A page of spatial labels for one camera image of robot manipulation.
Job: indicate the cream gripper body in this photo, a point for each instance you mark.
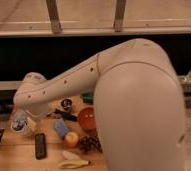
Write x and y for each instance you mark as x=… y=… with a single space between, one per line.
x=34 y=122

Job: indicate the black eraser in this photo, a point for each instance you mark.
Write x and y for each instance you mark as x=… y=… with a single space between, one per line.
x=40 y=146

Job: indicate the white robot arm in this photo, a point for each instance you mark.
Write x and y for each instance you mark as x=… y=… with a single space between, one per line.
x=138 y=104

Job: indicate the green plastic tray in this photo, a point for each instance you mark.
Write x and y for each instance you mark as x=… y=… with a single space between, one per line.
x=87 y=97

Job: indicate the blue sponge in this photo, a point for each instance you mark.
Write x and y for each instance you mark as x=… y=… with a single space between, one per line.
x=61 y=128

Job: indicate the small metal cup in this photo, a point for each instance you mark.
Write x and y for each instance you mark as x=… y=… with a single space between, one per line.
x=66 y=104

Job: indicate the orange apple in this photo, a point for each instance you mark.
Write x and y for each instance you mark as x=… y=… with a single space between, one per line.
x=71 y=139

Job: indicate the pale garlic piece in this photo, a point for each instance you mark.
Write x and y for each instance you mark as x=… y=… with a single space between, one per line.
x=69 y=155

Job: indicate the orange red bowl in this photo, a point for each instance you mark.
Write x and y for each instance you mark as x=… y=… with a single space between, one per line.
x=86 y=119

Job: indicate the yellow banana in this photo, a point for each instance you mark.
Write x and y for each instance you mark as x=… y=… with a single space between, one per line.
x=73 y=164

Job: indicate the bunch of dark grapes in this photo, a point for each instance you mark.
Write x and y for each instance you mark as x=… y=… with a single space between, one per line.
x=88 y=143

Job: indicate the black handled knife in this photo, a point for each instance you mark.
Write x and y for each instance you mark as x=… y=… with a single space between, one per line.
x=66 y=115

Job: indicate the wooden window post left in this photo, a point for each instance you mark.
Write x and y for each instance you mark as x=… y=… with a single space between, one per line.
x=53 y=16

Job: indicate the wooden window post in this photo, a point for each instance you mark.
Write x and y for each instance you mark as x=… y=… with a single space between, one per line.
x=53 y=16
x=119 y=15

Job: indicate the wooden window post right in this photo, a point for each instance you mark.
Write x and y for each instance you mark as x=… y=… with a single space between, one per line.
x=119 y=15

